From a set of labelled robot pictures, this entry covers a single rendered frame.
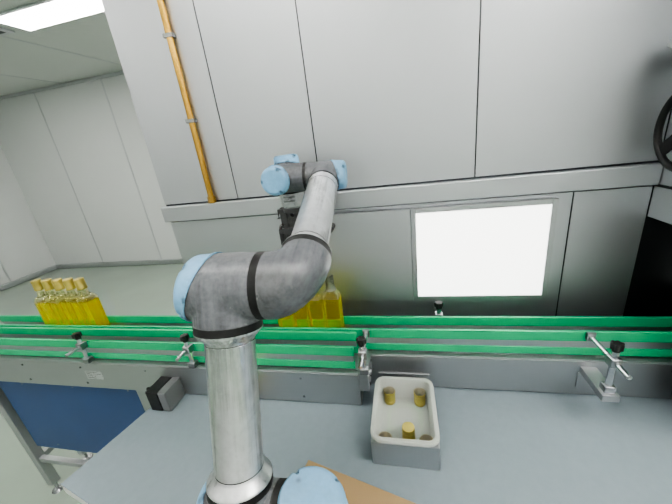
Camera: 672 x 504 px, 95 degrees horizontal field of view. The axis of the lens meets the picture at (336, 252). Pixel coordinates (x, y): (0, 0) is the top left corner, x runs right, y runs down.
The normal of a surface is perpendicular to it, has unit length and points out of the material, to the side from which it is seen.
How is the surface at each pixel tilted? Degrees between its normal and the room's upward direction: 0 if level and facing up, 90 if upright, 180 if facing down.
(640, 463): 0
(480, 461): 0
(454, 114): 90
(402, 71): 90
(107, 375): 90
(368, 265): 90
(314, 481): 9
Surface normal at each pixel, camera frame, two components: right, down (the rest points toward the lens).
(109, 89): -0.19, 0.36
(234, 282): -0.14, -0.18
